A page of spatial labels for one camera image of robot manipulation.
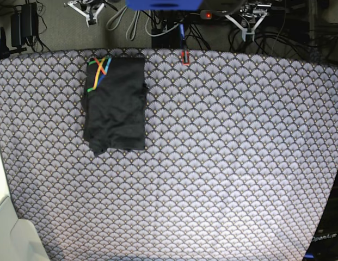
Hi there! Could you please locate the red and blue clamp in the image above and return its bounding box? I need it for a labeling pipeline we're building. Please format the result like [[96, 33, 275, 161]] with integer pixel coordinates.
[[179, 23, 190, 66]]

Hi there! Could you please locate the grey looped cable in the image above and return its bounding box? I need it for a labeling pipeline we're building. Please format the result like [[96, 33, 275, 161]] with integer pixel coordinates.
[[106, 8, 142, 41]]

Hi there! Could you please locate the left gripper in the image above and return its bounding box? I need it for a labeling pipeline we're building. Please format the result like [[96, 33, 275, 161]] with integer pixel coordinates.
[[225, 1, 272, 41]]

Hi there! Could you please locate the dark grey T-shirt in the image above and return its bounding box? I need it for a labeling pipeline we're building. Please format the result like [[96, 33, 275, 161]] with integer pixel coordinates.
[[81, 56, 148, 156]]

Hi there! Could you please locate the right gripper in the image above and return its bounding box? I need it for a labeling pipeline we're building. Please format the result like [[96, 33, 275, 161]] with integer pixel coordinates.
[[66, 0, 105, 27]]

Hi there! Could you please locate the white plastic bin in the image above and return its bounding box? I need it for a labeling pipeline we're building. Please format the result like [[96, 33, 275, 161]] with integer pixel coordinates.
[[0, 152, 49, 260]]

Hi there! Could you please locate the black power strip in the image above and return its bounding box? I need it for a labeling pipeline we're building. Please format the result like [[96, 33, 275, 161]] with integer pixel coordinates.
[[198, 10, 239, 23]]

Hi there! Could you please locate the black power adapter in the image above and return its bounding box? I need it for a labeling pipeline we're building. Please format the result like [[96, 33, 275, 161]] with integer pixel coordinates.
[[10, 2, 39, 47]]

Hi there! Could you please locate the blue mount plate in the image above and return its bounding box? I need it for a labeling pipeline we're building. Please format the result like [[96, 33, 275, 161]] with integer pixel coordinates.
[[126, 0, 203, 11]]

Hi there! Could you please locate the fan-patterned table cloth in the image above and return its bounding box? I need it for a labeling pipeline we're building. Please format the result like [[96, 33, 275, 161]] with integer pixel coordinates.
[[0, 48, 338, 260]]

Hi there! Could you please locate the black OpenArm box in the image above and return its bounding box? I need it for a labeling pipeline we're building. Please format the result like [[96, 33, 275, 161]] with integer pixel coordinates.
[[303, 171, 338, 260]]

